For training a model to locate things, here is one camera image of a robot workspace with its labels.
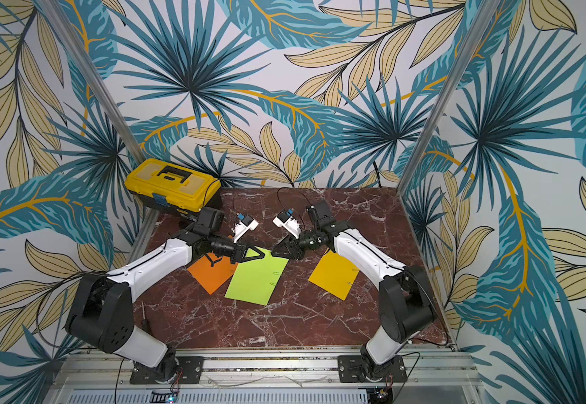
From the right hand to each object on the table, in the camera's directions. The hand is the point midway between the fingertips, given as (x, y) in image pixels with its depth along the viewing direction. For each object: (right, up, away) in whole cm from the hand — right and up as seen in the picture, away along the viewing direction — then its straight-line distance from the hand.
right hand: (276, 250), depth 79 cm
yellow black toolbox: (-39, +21, +16) cm, 47 cm away
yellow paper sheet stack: (+21, -11, +14) cm, 28 cm away
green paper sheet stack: (-7, -9, 0) cm, 11 cm away
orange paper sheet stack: (-25, -11, +13) cm, 30 cm away
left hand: (-5, -2, -1) cm, 5 cm away
